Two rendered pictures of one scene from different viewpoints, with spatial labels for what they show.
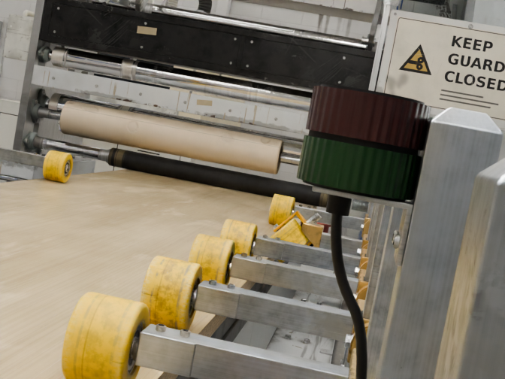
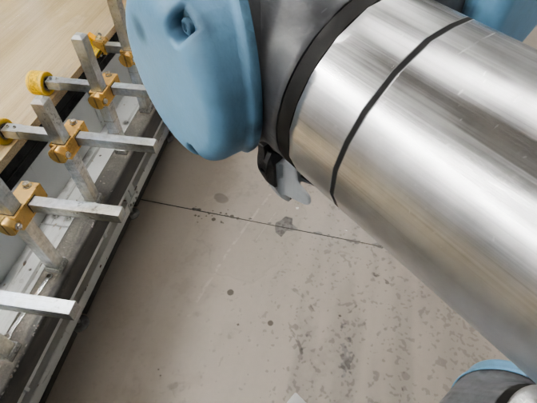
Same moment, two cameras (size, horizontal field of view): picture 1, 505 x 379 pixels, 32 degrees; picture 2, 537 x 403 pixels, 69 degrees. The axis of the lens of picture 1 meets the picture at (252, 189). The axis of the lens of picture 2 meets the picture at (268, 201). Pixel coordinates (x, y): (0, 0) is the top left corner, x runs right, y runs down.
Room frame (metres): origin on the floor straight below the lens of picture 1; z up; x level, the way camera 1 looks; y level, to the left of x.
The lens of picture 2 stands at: (0.37, -0.79, 1.70)
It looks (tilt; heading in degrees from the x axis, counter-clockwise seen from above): 50 degrees down; 1
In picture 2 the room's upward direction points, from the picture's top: straight up
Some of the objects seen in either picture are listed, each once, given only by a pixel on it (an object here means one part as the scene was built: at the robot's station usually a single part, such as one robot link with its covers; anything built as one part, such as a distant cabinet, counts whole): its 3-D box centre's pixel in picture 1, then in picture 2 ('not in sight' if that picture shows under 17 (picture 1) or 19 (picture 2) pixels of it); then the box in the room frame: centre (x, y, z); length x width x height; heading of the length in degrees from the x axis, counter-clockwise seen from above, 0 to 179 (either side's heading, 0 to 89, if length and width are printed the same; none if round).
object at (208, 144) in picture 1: (226, 147); not in sight; (3.09, 0.12, 1.05); 1.43 x 0.12 x 0.12; 83
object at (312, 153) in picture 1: (358, 166); not in sight; (0.44, -0.05, 1.14); 0.06 x 0.06 x 0.02
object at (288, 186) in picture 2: not in sight; (292, 188); (0.68, -0.81, 1.35); 0.06 x 0.03 x 0.09; 48
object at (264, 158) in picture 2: not in sight; (276, 153); (0.69, -0.79, 1.40); 0.05 x 0.02 x 0.09; 138
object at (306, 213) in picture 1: (376, 226); not in sight; (2.21, -0.33, 0.95); 0.50 x 0.04 x 0.04; 83
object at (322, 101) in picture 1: (367, 118); not in sight; (0.44, -0.05, 1.17); 0.06 x 0.06 x 0.02
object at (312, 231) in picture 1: (297, 232); (94, 44); (1.74, -0.10, 0.95); 0.10 x 0.04 x 0.10; 83
